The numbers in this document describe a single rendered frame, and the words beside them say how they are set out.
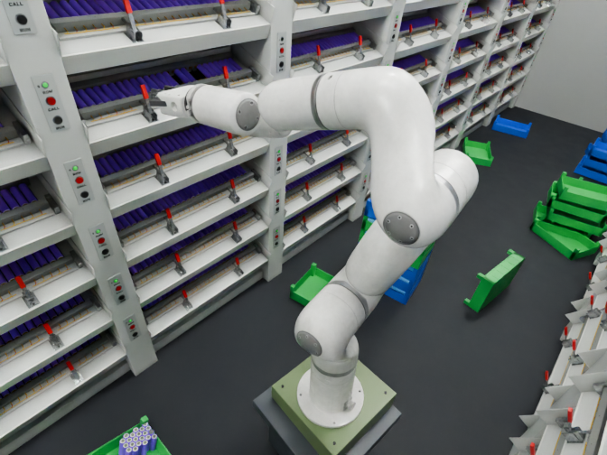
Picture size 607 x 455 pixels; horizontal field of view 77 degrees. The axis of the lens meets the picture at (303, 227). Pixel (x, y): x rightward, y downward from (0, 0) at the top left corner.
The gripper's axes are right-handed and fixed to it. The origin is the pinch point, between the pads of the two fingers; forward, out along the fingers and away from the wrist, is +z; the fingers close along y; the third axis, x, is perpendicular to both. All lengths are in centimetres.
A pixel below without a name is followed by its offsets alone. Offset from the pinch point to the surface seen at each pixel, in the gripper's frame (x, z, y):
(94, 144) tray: -9.7, 8.9, -16.6
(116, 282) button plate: -53, 15, -22
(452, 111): -64, 22, 234
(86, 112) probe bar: -3.1, 13.9, -14.3
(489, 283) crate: -96, -60, 101
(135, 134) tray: -10.0, 9.1, -6.0
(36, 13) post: 18.9, 3.9, -19.9
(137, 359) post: -94, 22, -24
